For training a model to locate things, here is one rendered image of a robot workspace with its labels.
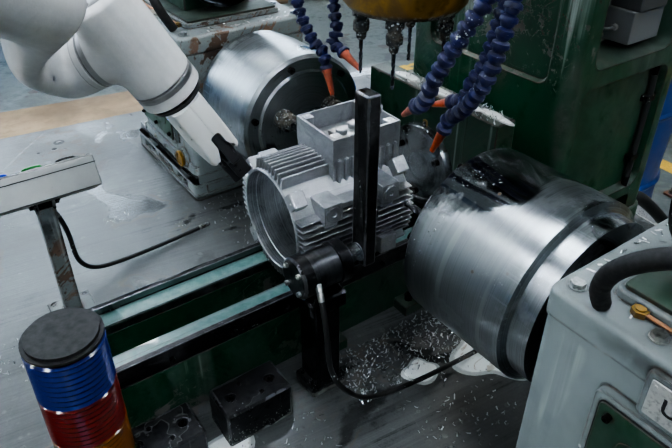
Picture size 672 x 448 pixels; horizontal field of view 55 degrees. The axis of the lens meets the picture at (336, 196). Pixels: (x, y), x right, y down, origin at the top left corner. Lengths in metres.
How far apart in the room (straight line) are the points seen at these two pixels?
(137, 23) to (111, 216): 0.70
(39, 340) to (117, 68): 0.39
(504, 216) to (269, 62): 0.56
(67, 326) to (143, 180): 1.03
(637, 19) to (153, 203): 0.99
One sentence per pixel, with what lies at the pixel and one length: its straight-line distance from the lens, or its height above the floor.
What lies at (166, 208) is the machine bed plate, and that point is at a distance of 1.42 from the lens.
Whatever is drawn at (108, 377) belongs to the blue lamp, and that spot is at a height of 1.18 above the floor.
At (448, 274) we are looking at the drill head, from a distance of 0.78.
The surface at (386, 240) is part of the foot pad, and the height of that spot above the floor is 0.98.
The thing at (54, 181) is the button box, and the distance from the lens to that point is 1.05.
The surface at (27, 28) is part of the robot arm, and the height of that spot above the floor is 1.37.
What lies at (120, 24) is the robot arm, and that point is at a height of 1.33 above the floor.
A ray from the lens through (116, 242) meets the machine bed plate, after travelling 1.35.
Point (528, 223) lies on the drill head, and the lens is 0.75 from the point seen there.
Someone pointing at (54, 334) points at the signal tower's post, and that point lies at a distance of 0.53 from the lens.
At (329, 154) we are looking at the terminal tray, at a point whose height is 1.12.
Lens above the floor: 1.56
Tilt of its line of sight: 32 degrees down
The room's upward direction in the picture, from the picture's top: straight up
